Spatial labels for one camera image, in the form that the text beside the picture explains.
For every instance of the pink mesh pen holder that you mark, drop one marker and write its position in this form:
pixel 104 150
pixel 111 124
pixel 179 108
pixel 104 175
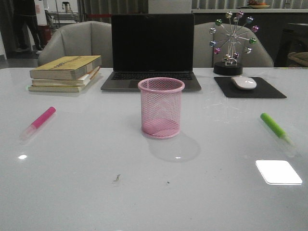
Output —
pixel 160 106

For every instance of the pink highlighter pen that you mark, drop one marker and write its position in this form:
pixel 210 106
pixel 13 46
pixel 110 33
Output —
pixel 36 124

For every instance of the green highlighter pen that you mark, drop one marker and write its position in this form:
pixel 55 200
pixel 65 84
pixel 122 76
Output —
pixel 274 127

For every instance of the grey laptop computer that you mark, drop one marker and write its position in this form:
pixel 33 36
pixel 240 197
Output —
pixel 151 45

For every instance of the middle white book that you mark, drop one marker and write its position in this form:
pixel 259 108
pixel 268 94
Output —
pixel 82 81

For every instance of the right grey armchair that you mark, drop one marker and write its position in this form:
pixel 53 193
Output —
pixel 251 55

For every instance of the grey armchair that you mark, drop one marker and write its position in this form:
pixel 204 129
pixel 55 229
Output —
pixel 251 55
pixel 85 38

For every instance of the white computer mouse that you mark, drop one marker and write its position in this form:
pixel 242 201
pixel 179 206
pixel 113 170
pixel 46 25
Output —
pixel 244 83

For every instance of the left grey armchair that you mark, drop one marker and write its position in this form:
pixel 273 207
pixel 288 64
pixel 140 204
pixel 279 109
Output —
pixel 85 38

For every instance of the top yellow book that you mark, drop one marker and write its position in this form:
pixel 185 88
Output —
pixel 67 67

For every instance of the black mouse pad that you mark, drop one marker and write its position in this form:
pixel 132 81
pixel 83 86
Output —
pixel 263 90

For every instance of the ferris wheel desk ornament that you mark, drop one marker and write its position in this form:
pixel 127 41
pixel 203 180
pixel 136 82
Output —
pixel 229 65

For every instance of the bottom yellow-green book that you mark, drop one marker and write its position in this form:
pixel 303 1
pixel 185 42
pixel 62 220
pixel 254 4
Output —
pixel 56 88

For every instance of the red trash bin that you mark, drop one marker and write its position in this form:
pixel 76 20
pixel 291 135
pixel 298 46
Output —
pixel 45 34

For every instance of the metal cart in background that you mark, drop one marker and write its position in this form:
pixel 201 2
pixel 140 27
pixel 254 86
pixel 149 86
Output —
pixel 61 12

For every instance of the fruit bowl on counter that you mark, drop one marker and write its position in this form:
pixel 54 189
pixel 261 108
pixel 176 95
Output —
pixel 255 4

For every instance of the person in dark clothes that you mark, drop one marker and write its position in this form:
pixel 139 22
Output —
pixel 24 13

